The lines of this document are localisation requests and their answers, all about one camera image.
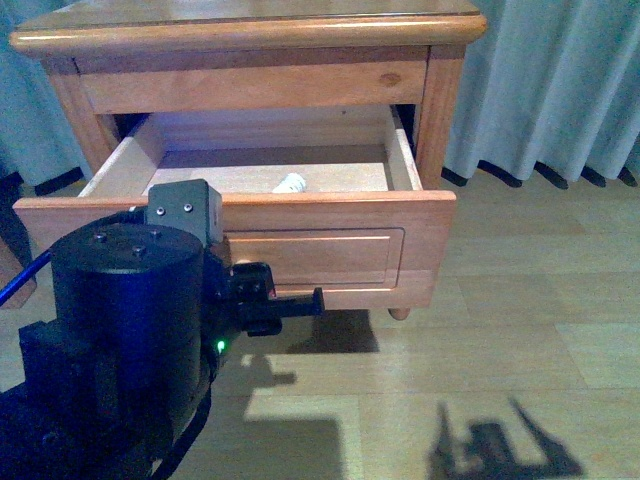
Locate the wooden nightstand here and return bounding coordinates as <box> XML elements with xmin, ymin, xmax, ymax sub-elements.
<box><xmin>10</xmin><ymin>1</ymin><xmax>487</xmax><ymax>319</ymax></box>

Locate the white medicine bottle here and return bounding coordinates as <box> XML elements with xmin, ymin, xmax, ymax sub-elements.
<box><xmin>272</xmin><ymin>172</ymin><xmax>307</xmax><ymax>194</ymax></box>

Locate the blue cable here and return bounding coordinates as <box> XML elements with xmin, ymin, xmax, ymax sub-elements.
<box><xmin>0</xmin><ymin>249</ymin><xmax>54</xmax><ymax>309</ymax></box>

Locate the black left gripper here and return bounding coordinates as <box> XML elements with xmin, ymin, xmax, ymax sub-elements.
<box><xmin>202</xmin><ymin>248</ymin><xmax>324</xmax><ymax>336</ymax></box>

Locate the grey curtain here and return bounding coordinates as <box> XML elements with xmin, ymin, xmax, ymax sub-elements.
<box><xmin>8</xmin><ymin>1</ymin><xmax>639</xmax><ymax>189</ymax></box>

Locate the wooden drawer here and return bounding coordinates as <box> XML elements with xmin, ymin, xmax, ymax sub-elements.
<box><xmin>14</xmin><ymin>105</ymin><xmax>456</xmax><ymax>312</ymax></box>

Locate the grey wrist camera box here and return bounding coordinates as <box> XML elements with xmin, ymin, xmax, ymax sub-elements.
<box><xmin>145</xmin><ymin>179</ymin><xmax>224</xmax><ymax>247</ymax></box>

